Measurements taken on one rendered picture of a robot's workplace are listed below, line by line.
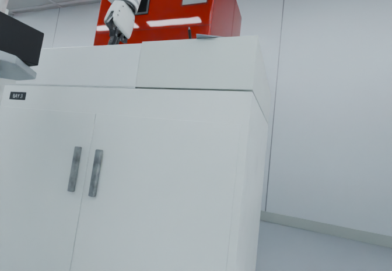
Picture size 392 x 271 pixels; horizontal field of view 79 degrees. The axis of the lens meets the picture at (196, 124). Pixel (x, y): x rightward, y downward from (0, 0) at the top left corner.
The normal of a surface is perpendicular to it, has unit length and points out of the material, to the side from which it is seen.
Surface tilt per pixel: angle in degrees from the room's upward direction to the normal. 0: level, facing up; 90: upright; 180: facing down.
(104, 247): 90
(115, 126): 90
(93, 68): 90
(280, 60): 90
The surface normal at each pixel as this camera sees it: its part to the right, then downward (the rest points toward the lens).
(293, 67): -0.34, -0.14
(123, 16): 0.91, 0.09
